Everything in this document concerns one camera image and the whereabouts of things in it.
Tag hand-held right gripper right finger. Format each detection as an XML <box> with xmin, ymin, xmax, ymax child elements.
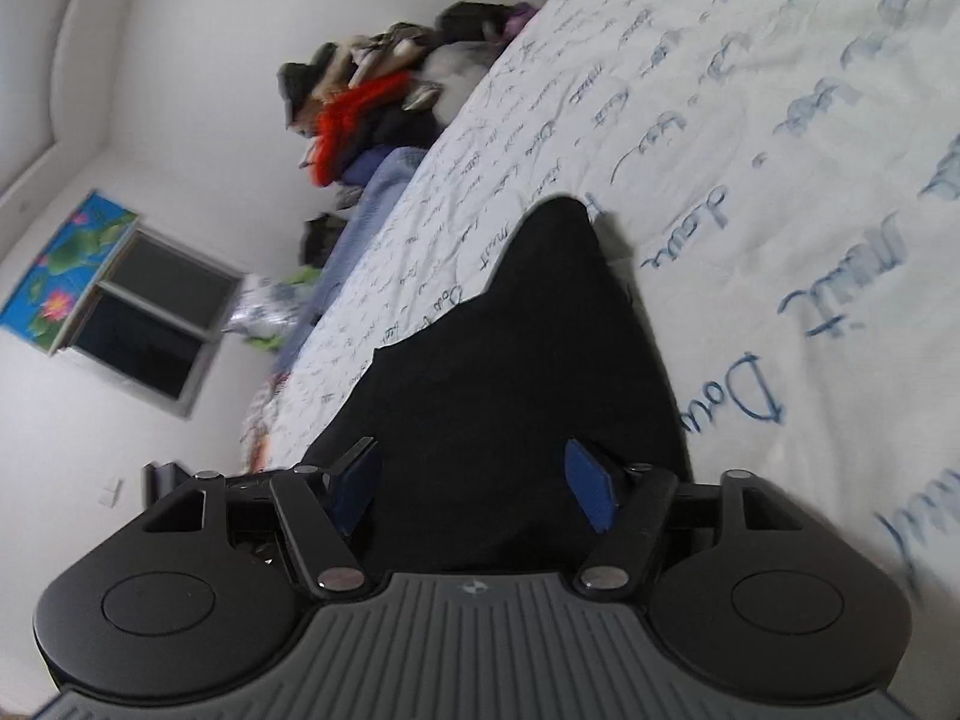
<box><xmin>564</xmin><ymin>439</ymin><xmax>800</xmax><ymax>601</ymax></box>

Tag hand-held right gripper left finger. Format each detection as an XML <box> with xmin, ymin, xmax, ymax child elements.
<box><xmin>142</xmin><ymin>436</ymin><xmax>380</xmax><ymax>601</ymax></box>

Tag black pants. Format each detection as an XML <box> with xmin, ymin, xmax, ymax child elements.
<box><xmin>300</xmin><ymin>195</ymin><xmax>695</xmax><ymax>578</ymax></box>

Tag colourful floral blanket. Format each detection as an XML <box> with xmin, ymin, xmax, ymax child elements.
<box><xmin>238</xmin><ymin>379</ymin><xmax>295</xmax><ymax>475</ymax></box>

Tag sliding glass window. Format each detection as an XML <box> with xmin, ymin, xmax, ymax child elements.
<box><xmin>56</xmin><ymin>227</ymin><xmax>245</xmax><ymax>421</ymax></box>

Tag green plastic chair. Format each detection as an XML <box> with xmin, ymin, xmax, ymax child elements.
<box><xmin>251</xmin><ymin>266</ymin><xmax>317</xmax><ymax>355</ymax></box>

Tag floral satin pillow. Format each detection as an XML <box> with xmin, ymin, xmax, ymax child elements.
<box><xmin>225</xmin><ymin>276</ymin><xmax>301</xmax><ymax>342</ymax></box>

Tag brown bag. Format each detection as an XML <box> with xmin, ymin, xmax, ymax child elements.
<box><xmin>300</xmin><ymin>214</ymin><xmax>350</xmax><ymax>269</ymax></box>

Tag blue dotted bedding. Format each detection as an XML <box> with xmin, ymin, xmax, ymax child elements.
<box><xmin>274</xmin><ymin>148</ymin><xmax>430</xmax><ymax>374</ymax></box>

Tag white script-printed quilt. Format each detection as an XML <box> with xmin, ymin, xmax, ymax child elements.
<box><xmin>244</xmin><ymin>0</ymin><xmax>960</xmax><ymax>720</ymax></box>

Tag red fuzzy garment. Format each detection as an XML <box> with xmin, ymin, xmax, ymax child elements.
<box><xmin>311</xmin><ymin>73</ymin><xmax>413</xmax><ymax>187</ymax></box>

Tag pile of mixed clothes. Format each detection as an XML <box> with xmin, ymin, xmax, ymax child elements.
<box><xmin>277</xmin><ymin>15</ymin><xmax>496</xmax><ymax>192</ymax></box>

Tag clear plastic bag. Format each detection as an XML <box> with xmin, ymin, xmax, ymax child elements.
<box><xmin>420</xmin><ymin>41</ymin><xmax>497</xmax><ymax>87</ymax></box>

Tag black bag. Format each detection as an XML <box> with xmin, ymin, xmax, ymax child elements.
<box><xmin>435</xmin><ymin>1</ymin><xmax>512</xmax><ymax>42</ymax></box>

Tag lotus flower wall poster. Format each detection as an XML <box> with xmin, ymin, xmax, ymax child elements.
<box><xmin>0</xmin><ymin>191</ymin><xmax>140</xmax><ymax>357</ymax></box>

